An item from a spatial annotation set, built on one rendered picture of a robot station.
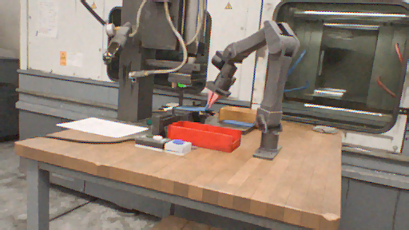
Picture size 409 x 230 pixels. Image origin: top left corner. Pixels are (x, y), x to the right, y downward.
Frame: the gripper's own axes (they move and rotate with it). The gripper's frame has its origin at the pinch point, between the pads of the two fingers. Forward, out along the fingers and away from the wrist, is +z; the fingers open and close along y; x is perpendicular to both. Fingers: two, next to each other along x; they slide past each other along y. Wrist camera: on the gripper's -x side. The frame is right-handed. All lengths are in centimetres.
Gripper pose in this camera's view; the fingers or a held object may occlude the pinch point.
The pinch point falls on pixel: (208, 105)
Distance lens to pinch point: 147.4
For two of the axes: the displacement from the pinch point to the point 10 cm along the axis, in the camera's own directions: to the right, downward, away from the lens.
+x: -3.7, 1.3, -9.2
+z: -4.6, 8.3, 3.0
